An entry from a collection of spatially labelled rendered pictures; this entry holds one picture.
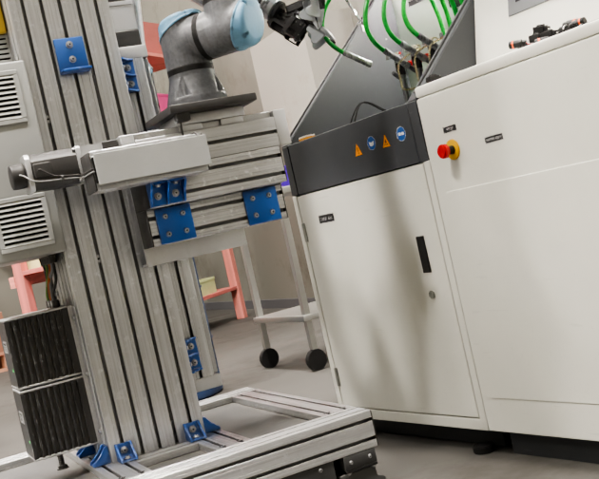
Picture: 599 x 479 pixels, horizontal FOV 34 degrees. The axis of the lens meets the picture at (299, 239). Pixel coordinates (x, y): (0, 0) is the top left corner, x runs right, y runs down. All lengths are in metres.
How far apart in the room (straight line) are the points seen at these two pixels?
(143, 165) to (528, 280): 0.93
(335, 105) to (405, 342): 0.86
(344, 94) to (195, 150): 1.11
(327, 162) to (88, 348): 0.94
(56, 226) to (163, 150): 0.36
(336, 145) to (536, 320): 0.85
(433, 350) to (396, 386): 0.23
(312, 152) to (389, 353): 0.65
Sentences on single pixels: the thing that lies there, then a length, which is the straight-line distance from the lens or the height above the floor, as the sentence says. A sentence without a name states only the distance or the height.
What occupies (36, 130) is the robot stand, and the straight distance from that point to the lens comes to 2.44.
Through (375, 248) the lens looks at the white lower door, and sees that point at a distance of 2.81.
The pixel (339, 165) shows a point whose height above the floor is 0.84.
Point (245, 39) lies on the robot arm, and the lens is 2.36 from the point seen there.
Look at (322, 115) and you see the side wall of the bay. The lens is 3.19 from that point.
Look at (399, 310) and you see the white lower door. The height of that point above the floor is 0.40.
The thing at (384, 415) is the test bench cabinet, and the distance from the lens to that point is 2.99.
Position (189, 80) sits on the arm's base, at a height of 1.10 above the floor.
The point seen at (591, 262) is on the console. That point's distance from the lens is 2.23.
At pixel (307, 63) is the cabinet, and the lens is 6.48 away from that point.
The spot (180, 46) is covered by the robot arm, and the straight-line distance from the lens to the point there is 2.43.
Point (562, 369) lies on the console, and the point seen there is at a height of 0.24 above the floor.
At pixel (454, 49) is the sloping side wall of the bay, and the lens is 2.69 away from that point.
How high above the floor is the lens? 0.71
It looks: 1 degrees down
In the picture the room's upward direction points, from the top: 13 degrees counter-clockwise
